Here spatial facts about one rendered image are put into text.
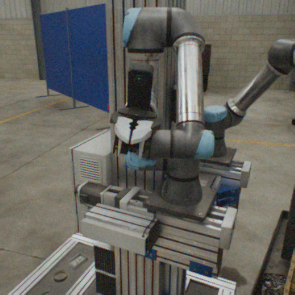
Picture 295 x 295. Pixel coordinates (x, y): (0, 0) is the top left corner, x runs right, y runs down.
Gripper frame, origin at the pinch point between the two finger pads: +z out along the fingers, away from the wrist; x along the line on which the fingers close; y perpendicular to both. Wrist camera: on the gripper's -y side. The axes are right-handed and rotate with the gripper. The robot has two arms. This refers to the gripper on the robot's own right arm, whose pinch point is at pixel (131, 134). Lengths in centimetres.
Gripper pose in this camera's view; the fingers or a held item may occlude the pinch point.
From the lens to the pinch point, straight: 46.2
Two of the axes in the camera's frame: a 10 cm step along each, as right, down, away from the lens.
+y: -1.4, 9.3, 3.4
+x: -9.9, -1.5, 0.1
